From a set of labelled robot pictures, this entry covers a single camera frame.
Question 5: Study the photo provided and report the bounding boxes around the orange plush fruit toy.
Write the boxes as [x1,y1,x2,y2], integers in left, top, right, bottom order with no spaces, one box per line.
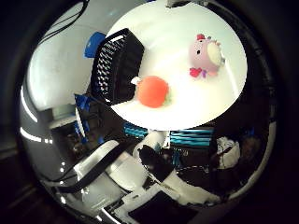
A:
[130,75,172,109]

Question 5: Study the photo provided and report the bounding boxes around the pink plush animal toy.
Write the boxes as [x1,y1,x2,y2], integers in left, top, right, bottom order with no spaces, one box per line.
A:
[188,33,226,78]

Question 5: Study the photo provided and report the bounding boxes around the cyan striped panel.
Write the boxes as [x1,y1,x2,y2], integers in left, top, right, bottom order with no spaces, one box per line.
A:
[122,121,215,147]

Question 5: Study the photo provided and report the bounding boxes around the person in brown top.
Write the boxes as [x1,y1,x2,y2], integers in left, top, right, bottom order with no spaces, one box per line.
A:
[241,135,263,164]

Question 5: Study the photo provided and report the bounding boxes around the black mesh basket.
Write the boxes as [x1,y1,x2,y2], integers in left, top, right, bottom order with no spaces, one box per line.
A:
[90,27,146,106]

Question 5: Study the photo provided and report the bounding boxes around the blue chair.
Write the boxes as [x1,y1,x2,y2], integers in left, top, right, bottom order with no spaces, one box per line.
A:
[83,31,107,59]

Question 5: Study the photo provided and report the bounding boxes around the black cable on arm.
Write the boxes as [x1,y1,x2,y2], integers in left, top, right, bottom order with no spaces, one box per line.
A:
[40,142,127,194]

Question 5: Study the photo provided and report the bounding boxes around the thin black hanging cables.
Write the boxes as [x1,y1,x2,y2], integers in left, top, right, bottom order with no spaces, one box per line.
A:
[38,0,92,45]

